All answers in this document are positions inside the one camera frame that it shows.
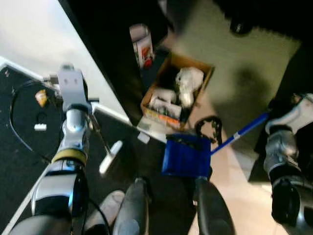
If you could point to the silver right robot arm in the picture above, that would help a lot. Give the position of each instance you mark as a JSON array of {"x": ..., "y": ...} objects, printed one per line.
[{"x": 281, "y": 152}]

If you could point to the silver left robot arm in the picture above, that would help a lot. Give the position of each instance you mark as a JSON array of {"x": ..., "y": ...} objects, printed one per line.
[{"x": 76, "y": 127}]

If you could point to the small orange white object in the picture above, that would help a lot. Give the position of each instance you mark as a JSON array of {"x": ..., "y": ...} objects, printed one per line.
[{"x": 41, "y": 97}]

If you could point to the black cabinet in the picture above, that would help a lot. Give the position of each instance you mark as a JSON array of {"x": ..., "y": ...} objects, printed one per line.
[{"x": 303, "y": 73}]

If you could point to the small white tag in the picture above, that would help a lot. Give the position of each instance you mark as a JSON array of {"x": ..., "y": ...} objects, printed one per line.
[{"x": 40, "y": 126}]

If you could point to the white desk with black side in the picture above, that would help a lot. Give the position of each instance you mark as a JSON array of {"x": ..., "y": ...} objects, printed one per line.
[{"x": 107, "y": 39}]

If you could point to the small white block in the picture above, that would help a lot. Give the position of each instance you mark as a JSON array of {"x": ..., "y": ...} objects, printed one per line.
[{"x": 143, "y": 137}]

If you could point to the white packet in box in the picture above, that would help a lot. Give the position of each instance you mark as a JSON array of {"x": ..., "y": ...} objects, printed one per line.
[{"x": 164, "y": 96}]

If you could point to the black cloth bundle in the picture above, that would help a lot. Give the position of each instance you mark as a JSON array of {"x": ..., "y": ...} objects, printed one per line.
[{"x": 168, "y": 76}]

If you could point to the black chair caster wheel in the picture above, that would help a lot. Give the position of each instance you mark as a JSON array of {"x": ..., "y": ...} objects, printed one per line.
[{"x": 241, "y": 27}]

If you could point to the white crumpled plastic bag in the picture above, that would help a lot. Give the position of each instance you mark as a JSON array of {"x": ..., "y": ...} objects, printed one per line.
[{"x": 188, "y": 83}]

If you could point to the brown cardboard box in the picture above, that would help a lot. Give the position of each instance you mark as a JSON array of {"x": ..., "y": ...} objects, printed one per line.
[{"x": 195, "y": 63}]

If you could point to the grey left robot leg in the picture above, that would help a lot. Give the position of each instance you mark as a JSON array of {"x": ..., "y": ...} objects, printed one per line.
[{"x": 132, "y": 210}]

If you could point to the grey robot leg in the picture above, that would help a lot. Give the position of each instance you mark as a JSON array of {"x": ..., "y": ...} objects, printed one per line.
[
  {"x": 132, "y": 210},
  {"x": 215, "y": 210}
]

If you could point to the grey right robot leg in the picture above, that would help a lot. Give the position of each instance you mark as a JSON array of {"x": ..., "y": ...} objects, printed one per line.
[{"x": 215, "y": 210}]

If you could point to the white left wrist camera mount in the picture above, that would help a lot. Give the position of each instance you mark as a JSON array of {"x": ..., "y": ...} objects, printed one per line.
[{"x": 71, "y": 85}]

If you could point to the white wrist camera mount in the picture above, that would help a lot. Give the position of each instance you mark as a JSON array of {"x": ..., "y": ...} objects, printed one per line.
[
  {"x": 71, "y": 85},
  {"x": 296, "y": 115}
]

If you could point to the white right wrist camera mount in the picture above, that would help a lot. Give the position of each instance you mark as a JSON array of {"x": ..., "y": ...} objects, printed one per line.
[{"x": 296, "y": 115}]

